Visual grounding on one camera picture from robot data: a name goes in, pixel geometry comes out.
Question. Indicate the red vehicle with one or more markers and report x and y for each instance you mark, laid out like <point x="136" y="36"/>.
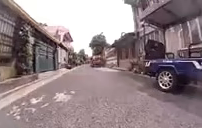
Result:
<point x="97" y="61"/>

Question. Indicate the round green tree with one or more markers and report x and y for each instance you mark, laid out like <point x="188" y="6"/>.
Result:
<point x="98" y="41"/>

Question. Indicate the distant trees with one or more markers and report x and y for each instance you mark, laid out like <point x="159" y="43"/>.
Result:
<point x="79" y="56"/>

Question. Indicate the building with dark awning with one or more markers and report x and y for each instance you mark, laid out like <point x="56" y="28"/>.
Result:
<point x="124" y="50"/>

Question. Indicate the grey asphalt road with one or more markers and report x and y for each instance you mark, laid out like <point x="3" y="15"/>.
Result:
<point x="99" y="100"/>

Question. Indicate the pink building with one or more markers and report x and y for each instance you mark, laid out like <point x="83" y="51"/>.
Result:
<point x="60" y="35"/>

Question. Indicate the pale multi-storey building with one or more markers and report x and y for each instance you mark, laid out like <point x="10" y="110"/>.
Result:
<point x="139" y="20"/>

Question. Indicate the blue tricycle with canopy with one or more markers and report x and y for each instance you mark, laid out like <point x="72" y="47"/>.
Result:
<point x="182" y="68"/>

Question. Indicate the pale concrete kerb strip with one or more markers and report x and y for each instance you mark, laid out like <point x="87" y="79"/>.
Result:
<point x="22" y="91"/>

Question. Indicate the raised grey pavement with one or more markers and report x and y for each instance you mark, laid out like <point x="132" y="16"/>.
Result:
<point x="12" y="83"/>

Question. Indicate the wall with slatted fence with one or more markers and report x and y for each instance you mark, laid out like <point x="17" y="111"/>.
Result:
<point x="44" y="58"/>

